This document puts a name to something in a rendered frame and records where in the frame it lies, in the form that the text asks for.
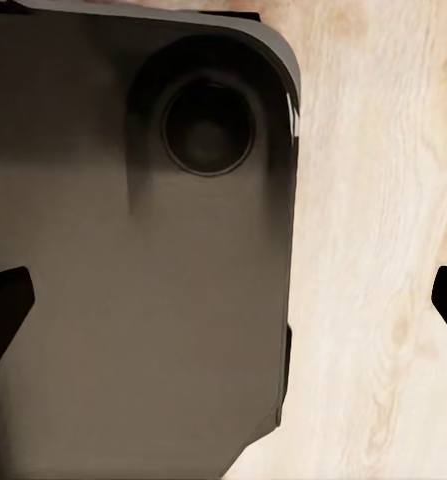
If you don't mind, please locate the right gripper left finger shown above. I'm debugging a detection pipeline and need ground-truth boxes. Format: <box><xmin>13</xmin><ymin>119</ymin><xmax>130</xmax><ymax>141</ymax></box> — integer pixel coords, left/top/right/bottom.
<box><xmin>0</xmin><ymin>266</ymin><xmax>35</xmax><ymax>360</ymax></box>

